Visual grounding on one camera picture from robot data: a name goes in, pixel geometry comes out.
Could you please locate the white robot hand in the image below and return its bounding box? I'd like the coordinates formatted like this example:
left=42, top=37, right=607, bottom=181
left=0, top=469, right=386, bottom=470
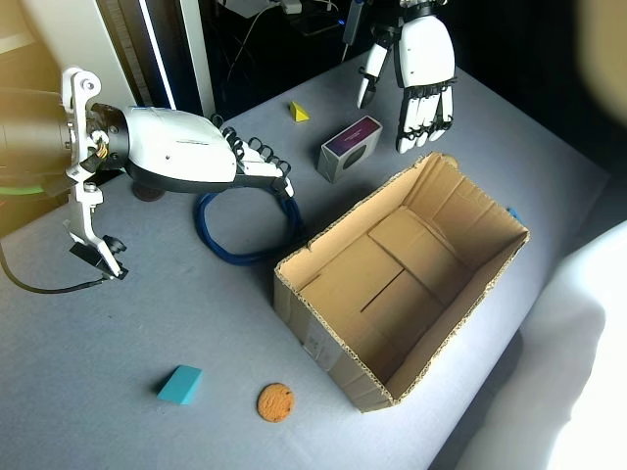
left=356, top=13, right=459, bottom=156
left=117, top=105, right=296, bottom=200

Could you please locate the purple and grey box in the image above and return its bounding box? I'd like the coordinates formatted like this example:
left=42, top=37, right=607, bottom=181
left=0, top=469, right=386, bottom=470
left=316, top=115, right=385, bottom=185

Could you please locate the blue cable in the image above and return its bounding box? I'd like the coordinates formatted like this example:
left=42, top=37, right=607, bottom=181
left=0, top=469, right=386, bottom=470
left=193, top=190, right=308, bottom=268

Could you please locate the open brown cardboard box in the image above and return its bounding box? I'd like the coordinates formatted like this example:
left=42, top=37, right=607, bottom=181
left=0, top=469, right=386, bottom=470
left=272, top=151, right=532, bottom=415

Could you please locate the dark brown round disc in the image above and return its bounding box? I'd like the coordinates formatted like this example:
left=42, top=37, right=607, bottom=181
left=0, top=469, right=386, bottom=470
left=132, top=183, right=167, bottom=202

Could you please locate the black device with blue light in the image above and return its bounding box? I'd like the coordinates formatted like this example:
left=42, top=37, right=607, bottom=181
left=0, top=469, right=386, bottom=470
left=288, top=12, right=347, bottom=38

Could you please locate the white cabinet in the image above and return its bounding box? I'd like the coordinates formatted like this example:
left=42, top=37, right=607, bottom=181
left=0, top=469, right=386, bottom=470
left=19, top=0, right=217, bottom=118

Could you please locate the grey table cloth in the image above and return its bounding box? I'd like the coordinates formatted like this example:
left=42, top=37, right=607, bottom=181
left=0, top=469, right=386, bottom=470
left=0, top=41, right=613, bottom=470

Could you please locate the blurred tan foreground object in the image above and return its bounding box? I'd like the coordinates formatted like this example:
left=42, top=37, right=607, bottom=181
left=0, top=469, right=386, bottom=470
left=575, top=0, right=627, bottom=123

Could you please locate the teal wedge block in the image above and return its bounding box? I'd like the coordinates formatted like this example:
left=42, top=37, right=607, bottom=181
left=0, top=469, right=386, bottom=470
left=156, top=364, right=205, bottom=406

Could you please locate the round brown cookie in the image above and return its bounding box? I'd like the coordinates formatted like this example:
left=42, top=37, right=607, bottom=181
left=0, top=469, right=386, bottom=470
left=256, top=382, right=295, bottom=424

